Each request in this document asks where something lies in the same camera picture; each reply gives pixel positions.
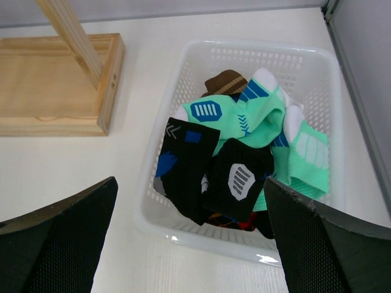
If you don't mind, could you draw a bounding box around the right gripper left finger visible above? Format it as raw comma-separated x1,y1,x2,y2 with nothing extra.
1,176,118,292

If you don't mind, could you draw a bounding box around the wooden hanger rack frame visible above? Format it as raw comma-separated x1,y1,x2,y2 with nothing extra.
1,1,125,137

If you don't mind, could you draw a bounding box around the mint green patterned sock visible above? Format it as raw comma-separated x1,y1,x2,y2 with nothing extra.
270,106,329,200

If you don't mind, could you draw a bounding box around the black blue grey sock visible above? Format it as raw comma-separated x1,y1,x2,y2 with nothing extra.
153,117,220,225

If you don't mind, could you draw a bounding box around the white plastic basket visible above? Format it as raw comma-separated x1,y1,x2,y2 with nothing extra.
134,39,346,267

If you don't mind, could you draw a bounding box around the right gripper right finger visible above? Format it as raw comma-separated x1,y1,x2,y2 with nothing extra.
264,178,390,292

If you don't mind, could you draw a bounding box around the brown striped sock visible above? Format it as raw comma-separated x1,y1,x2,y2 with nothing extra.
202,70,247,97

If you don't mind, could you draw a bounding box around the argyle red orange sock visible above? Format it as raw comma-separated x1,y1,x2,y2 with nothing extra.
206,211,274,239

